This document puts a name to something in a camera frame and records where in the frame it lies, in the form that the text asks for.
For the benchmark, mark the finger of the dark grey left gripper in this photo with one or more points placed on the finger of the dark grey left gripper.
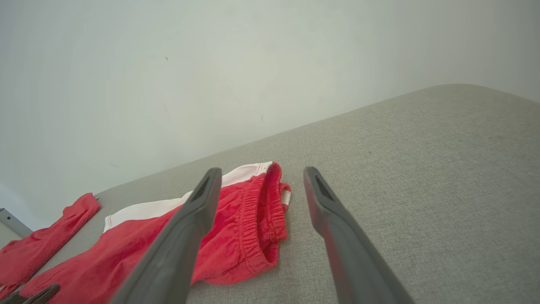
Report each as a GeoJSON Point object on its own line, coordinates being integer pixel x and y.
{"type": "Point", "coordinates": [42, 294]}
{"type": "Point", "coordinates": [10, 299]}

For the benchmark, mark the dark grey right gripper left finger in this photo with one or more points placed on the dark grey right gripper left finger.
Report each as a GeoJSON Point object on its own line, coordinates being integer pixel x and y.
{"type": "Point", "coordinates": [173, 253]}

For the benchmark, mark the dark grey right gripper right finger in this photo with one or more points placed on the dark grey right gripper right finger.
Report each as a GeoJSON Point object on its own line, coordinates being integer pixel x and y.
{"type": "Point", "coordinates": [354, 261]}

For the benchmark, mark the red polo shirt white collar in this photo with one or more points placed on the red polo shirt white collar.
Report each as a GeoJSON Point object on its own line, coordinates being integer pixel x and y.
{"type": "Point", "coordinates": [42, 240]}

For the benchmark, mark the red shorts with white stripe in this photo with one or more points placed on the red shorts with white stripe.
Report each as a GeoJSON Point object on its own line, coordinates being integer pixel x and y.
{"type": "Point", "coordinates": [236, 236]}

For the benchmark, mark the grey fabric sofa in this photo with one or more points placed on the grey fabric sofa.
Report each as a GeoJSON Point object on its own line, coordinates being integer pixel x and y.
{"type": "Point", "coordinates": [422, 190]}

